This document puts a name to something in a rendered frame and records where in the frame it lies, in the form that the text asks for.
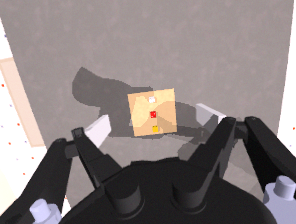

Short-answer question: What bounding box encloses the white die with black pips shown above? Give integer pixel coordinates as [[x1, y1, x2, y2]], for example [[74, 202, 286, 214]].
[[149, 96, 155, 103]]

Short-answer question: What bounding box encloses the tan mat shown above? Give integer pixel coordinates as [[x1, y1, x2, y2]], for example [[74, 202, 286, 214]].
[[128, 89, 177, 136]]

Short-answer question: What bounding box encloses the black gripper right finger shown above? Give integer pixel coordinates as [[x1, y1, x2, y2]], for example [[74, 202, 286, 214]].
[[172, 103, 296, 224]]

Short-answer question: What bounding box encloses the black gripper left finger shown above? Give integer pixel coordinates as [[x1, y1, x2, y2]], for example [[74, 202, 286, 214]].
[[0, 115, 141, 224]]

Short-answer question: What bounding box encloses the yellow die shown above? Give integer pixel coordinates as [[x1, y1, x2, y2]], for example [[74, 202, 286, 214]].
[[152, 126, 158, 132]]

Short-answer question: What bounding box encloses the red die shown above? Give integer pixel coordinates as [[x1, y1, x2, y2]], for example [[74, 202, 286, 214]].
[[150, 111, 156, 118]]

